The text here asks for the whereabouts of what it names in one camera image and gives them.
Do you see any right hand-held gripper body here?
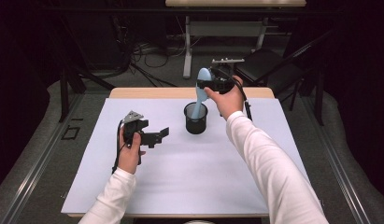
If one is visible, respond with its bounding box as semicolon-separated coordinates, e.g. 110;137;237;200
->
209;57;245;95

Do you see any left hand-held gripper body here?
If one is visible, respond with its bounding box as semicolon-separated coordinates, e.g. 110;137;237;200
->
122;110;163;149

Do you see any light blue hairbrush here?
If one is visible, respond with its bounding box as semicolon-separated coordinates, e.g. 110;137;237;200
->
191;67;213;120

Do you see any black mesh cup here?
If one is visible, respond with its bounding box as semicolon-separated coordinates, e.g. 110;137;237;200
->
183;101;209;135

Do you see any person's right hand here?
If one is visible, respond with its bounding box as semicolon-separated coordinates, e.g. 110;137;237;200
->
204;76;247;120

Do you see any person's left hand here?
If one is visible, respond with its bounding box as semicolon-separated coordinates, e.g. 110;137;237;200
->
118;127;147;175

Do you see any wooden table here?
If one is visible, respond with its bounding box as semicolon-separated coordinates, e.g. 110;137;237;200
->
67;87;319;218

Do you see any white foam board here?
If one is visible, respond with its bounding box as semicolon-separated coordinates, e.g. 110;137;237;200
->
61;97;322;216

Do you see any black folding chair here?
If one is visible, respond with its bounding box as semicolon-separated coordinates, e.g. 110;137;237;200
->
233;29;337;96

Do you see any white-legged background desk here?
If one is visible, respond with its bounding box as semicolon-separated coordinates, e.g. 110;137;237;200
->
164;0;307;79

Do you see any black metal stand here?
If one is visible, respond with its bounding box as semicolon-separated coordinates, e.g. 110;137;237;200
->
39;6;117;124

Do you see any right hand-held gripper black cable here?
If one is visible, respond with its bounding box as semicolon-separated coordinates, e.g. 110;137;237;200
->
216;66;253;122

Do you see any hand-held gripper black cable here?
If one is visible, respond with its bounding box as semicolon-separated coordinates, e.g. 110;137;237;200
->
110;119;125;175
216;66;253;122

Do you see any left hand-held gripper black cable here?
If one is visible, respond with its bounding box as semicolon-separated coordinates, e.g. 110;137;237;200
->
110;119;125;175

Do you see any bundle of floor cables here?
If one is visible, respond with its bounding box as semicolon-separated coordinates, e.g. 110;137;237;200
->
127;36;178;88

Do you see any metal floor rail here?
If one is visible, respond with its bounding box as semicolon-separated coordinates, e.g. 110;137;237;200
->
300;96;372;224
0;92;85;224

